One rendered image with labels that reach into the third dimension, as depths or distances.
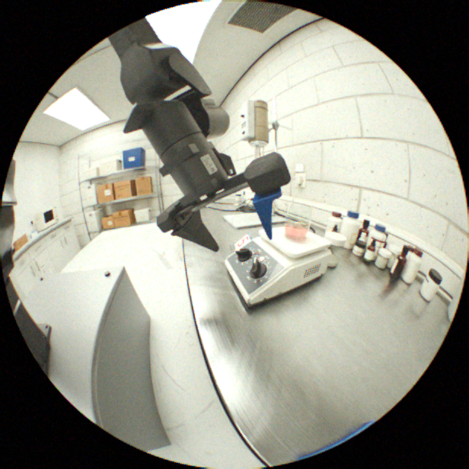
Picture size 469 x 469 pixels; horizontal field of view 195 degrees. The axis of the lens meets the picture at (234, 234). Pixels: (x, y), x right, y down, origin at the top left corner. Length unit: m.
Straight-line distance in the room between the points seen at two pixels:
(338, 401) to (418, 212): 0.61
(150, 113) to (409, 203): 0.72
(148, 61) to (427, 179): 0.74
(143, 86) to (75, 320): 0.22
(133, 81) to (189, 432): 0.36
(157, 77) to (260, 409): 0.34
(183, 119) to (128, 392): 0.25
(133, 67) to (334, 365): 0.41
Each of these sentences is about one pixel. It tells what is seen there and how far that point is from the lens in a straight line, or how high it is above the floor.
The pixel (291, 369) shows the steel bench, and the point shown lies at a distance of 0.21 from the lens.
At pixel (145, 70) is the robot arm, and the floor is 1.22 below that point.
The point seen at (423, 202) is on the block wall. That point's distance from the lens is 0.68.
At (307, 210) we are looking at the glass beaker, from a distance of 0.25.
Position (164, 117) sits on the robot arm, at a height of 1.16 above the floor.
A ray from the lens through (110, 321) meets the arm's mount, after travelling 0.15.
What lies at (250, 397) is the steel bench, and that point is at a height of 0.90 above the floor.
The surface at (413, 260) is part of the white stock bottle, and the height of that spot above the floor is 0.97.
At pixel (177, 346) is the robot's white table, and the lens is 0.22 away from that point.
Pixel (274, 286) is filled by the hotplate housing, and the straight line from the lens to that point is 0.23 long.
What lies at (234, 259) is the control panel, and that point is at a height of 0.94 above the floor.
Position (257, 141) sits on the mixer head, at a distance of 0.68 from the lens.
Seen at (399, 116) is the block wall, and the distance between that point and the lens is 0.77.
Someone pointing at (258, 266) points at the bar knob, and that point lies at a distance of 0.23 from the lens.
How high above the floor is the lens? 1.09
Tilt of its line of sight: 22 degrees down
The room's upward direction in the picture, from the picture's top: straight up
